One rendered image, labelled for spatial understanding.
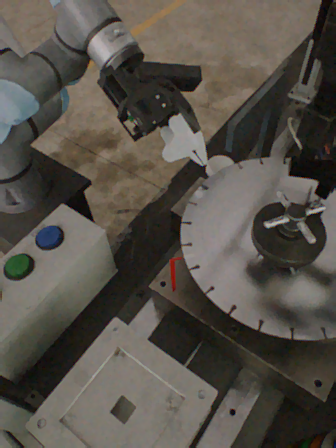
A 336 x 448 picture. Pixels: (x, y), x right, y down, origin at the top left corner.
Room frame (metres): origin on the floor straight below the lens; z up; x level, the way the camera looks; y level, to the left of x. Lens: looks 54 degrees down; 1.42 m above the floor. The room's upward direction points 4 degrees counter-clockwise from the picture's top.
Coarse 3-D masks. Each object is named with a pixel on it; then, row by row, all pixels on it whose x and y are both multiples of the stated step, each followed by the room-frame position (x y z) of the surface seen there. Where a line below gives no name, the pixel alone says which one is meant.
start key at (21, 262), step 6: (12, 258) 0.31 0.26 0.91; (18, 258) 0.31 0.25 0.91; (24, 258) 0.31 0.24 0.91; (6, 264) 0.30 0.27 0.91; (12, 264) 0.30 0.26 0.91; (18, 264) 0.30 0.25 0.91; (24, 264) 0.30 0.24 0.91; (30, 264) 0.30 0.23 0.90; (6, 270) 0.29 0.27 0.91; (12, 270) 0.29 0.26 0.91; (18, 270) 0.29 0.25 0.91; (24, 270) 0.29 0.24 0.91; (12, 276) 0.28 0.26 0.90; (18, 276) 0.28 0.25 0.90
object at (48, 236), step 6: (42, 228) 0.37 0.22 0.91; (48, 228) 0.37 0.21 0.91; (54, 228) 0.37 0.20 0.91; (42, 234) 0.36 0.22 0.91; (48, 234) 0.36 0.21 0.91; (54, 234) 0.36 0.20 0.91; (60, 234) 0.36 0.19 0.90; (42, 240) 0.35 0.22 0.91; (48, 240) 0.34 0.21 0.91; (54, 240) 0.34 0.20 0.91; (48, 246) 0.34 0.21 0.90
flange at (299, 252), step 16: (272, 208) 0.34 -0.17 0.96; (256, 224) 0.32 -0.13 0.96; (320, 224) 0.31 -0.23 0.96; (256, 240) 0.29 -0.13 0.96; (272, 240) 0.28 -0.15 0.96; (288, 240) 0.28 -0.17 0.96; (304, 240) 0.28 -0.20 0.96; (320, 240) 0.28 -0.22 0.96; (272, 256) 0.26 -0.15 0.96; (288, 256) 0.26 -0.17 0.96; (304, 256) 0.25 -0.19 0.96
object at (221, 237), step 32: (256, 160) 0.46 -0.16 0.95; (288, 160) 0.46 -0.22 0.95; (224, 192) 0.39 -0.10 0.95; (256, 192) 0.39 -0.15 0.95; (288, 192) 0.38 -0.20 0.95; (192, 224) 0.33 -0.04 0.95; (224, 224) 0.33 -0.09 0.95; (224, 256) 0.27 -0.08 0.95; (256, 256) 0.26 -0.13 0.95; (320, 256) 0.26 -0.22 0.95; (224, 288) 0.22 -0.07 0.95; (256, 288) 0.21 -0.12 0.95; (288, 288) 0.21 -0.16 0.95; (320, 288) 0.21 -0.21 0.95; (256, 320) 0.17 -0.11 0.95; (288, 320) 0.16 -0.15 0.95; (320, 320) 0.16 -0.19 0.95
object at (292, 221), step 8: (280, 192) 0.34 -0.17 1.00; (280, 200) 0.33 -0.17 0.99; (288, 200) 0.33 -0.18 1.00; (288, 208) 0.31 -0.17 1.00; (296, 208) 0.31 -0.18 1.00; (304, 208) 0.31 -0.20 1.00; (312, 208) 0.31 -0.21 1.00; (320, 208) 0.31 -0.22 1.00; (280, 216) 0.30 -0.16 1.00; (288, 216) 0.30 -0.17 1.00; (296, 216) 0.29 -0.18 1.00; (304, 216) 0.29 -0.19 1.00; (264, 224) 0.29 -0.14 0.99; (272, 224) 0.29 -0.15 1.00; (288, 224) 0.29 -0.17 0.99; (296, 224) 0.29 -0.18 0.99; (304, 224) 0.28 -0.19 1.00; (304, 232) 0.27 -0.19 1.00; (312, 240) 0.26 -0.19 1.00
